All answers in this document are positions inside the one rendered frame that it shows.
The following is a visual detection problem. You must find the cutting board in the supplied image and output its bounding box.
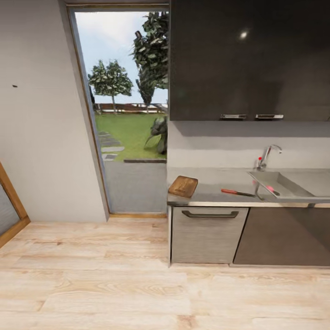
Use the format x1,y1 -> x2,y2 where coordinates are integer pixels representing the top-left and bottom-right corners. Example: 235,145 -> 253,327
168,176 -> 198,198

